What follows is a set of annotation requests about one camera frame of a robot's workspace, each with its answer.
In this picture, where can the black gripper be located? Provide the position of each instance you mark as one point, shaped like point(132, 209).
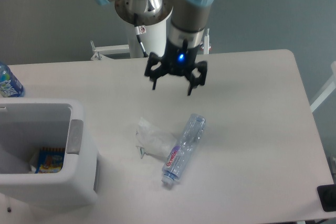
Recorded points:
point(176, 61)

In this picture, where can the crushed clear plastic bottle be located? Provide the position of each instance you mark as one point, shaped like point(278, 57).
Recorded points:
point(183, 149)

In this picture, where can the clear plastic bag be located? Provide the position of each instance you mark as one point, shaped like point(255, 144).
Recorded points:
point(151, 140)

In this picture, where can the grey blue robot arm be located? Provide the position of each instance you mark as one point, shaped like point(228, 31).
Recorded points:
point(168, 34)

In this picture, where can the white trash can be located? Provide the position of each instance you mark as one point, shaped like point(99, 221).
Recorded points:
point(29, 124)

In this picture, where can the colourful snack wrapper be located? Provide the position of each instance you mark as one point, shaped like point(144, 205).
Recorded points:
point(50, 160)

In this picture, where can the blue labelled water bottle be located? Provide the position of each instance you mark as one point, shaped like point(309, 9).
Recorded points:
point(11, 87)

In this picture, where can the black device at table edge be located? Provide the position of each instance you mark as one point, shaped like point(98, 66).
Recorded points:
point(327, 197)

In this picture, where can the white pedestal foot bracket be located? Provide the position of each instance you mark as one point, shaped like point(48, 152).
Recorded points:
point(205, 45)

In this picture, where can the white frame at right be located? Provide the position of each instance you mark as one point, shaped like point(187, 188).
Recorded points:
point(324, 91)

